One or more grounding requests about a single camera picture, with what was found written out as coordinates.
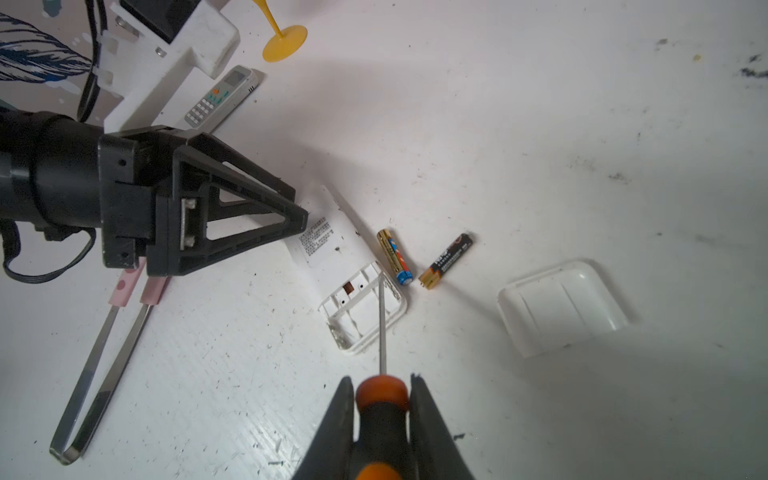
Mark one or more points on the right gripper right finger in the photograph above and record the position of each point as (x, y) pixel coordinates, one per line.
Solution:
(435, 451)

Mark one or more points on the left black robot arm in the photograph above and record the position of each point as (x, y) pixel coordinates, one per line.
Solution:
(49, 178)

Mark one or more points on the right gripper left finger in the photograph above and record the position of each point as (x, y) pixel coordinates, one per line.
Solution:
(329, 453)

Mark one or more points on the orange black screwdriver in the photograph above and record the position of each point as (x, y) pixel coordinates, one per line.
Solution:
(382, 449)

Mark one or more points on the white remote control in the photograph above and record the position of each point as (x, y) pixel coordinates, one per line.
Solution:
(346, 283)

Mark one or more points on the grey small remote control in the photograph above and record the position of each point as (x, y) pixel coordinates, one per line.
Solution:
(207, 114)

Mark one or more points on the white battery cover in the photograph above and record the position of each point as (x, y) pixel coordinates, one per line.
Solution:
(558, 307)

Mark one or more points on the black gold AAA battery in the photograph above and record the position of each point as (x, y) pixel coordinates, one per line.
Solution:
(436, 271)

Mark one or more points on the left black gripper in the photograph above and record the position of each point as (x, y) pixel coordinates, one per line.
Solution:
(144, 213)

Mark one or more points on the gold blue AAA battery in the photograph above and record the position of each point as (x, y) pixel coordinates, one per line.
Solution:
(394, 256)

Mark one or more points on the yellow plastic goblet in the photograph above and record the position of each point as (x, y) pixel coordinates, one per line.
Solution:
(285, 41)

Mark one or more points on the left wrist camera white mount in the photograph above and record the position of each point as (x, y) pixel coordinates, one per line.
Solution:
(153, 49)

